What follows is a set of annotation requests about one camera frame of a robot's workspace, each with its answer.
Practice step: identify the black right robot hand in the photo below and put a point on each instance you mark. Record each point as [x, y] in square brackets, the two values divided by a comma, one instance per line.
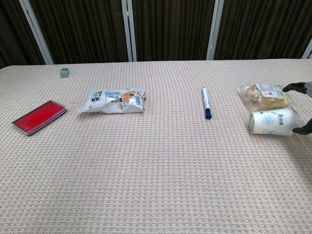
[304, 129]

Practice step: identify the white paper cup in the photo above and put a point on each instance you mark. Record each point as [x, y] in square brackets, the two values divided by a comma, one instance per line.
[271, 121]

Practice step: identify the clear bag of bread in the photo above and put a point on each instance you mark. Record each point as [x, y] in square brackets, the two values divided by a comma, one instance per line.
[265, 97]

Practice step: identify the white marker with blue cap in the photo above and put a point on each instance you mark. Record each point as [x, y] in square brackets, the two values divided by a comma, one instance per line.
[205, 101]

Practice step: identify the checkered woven tablecloth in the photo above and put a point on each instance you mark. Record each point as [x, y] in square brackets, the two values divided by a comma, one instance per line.
[146, 158]

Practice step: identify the white snack chip bag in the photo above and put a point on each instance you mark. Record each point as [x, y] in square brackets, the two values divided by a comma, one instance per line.
[114, 102]

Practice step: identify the small green cube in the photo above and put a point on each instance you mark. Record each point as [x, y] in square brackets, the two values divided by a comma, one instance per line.
[65, 72]

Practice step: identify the red ink stamp pad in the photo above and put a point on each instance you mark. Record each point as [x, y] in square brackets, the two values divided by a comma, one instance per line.
[40, 117]

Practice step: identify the white partition frame post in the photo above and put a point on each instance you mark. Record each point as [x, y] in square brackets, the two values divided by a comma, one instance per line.
[128, 30]
[307, 50]
[36, 31]
[215, 29]

